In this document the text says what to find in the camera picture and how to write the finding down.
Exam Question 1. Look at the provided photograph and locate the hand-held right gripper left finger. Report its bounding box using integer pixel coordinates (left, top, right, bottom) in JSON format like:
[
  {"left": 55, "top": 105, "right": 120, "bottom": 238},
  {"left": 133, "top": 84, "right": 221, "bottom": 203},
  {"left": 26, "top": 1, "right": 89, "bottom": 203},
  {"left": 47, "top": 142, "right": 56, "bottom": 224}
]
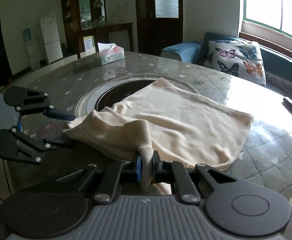
[{"left": 56, "top": 152, "right": 142, "bottom": 204}]

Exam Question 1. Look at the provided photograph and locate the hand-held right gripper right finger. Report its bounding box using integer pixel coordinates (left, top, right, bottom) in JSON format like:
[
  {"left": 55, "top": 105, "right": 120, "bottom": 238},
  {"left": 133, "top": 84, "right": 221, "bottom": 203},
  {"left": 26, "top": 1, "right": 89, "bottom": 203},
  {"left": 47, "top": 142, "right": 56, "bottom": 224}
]
[{"left": 152, "top": 151, "right": 244, "bottom": 203}]

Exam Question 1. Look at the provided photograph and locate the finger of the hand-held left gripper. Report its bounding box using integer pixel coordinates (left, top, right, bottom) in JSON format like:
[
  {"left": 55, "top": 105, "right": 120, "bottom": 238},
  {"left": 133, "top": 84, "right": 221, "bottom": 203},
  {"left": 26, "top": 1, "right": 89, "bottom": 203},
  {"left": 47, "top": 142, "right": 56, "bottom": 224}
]
[
  {"left": 15, "top": 91, "right": 76, "bottom": 121},
  {"left": 11, "top": 127, "right": 75, "bottom": 165}
]

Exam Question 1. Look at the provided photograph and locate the cream sweatshirt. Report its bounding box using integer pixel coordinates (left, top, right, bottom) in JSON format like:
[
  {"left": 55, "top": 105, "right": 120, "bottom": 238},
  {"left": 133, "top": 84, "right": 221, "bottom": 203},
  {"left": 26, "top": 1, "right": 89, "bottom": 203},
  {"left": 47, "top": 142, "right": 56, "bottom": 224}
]
[{"left": 63, "top": 77, "right": 254, "bottom": 196}]

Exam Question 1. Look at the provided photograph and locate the round black induction cooktop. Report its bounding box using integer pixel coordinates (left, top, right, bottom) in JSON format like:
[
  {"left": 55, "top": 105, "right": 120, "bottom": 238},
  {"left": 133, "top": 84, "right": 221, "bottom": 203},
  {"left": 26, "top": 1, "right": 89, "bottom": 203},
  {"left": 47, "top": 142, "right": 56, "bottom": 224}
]
[{"left": 75, "top": 78, "right": 199, "bottom": 118}]

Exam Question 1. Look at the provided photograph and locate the white water dispenser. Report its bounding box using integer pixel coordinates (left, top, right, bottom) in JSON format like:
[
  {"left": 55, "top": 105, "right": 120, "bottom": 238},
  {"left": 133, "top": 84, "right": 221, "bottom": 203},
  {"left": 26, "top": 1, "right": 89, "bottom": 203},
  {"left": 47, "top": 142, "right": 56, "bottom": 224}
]
[{"left": 23, "top": 28, "right": 40, "bottom": 69}]

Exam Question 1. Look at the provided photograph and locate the white refrigerator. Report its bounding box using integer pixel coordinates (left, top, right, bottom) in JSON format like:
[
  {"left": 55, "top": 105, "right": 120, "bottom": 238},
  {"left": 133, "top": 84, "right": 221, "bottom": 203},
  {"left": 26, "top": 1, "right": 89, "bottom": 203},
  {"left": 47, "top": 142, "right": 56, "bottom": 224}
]
[{"left": 40, "top": 15, "right": 63, "bottom": 64}]

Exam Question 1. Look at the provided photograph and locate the white tissue box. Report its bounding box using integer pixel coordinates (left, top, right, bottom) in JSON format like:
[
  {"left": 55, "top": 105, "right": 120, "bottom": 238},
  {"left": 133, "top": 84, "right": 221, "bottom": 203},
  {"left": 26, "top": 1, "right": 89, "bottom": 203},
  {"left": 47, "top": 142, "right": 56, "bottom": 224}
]
[{"left": 97, "top": 42, "right": 125, "bottom": 65}]

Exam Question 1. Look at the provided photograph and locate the dark wooden cabinet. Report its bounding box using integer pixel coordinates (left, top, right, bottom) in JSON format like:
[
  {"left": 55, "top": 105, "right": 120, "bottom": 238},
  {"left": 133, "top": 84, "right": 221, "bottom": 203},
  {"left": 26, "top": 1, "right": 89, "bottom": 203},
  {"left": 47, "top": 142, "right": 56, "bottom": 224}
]
[{"left": 61, "top": 0, "right": 134, "bottom": 59}]

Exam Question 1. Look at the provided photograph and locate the blue sofa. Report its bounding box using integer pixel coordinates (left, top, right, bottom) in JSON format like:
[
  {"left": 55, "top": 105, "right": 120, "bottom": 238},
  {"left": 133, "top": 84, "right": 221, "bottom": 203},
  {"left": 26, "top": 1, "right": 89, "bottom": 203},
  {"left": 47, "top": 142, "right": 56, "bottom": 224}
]
[{"left": 160, "top": 31, "right": 292, "bottom": 98}]

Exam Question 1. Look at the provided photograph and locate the dark wooden glass door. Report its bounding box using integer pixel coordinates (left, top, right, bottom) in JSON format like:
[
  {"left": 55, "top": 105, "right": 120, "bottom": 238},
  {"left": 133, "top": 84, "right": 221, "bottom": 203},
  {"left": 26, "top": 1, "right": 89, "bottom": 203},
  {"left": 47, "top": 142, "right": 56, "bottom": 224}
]
[{"left": 135, "top": 0, "right": 184, "bottom": 55}]

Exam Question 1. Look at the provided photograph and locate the butterfly print pillow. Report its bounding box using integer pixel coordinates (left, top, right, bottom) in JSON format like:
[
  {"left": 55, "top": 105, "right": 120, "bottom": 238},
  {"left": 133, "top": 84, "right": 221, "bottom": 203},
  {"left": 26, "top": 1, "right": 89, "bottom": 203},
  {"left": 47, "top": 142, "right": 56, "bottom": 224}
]
[{"left": 203, "top": 39, "right": 267, "bottom": 87}]

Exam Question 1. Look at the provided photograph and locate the green framed window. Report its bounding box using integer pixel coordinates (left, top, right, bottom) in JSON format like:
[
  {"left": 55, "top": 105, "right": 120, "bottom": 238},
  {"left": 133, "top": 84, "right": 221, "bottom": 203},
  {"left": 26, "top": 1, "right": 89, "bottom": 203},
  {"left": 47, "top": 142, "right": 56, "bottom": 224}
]
[{"left": 237, "top": 0, "right": 292, "bottom": 48}]

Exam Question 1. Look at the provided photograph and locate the black cable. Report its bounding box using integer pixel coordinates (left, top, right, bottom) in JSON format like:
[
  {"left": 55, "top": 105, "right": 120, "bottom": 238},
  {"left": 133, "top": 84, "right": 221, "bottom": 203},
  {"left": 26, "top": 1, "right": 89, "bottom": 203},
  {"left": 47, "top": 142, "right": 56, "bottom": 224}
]
[{"left": 1, "top": 159, "right": 12, "bottom": 195}]

